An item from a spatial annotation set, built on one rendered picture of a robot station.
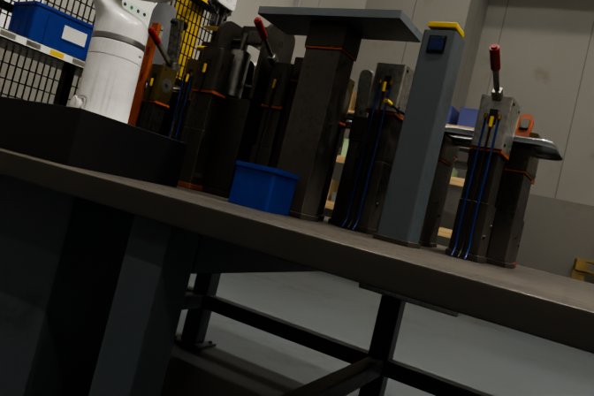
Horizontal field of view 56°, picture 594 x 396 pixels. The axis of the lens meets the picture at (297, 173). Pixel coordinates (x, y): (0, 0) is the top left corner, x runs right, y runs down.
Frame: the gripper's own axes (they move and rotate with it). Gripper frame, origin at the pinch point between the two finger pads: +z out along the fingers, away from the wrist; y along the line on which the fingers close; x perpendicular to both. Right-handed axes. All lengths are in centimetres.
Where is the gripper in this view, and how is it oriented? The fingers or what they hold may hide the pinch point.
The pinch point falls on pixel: (216, 21)
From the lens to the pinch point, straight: 205.0
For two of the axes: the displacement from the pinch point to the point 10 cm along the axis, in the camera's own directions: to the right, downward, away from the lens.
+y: 5.0, 1.7, 8.5
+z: -2.4, 9.7, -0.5
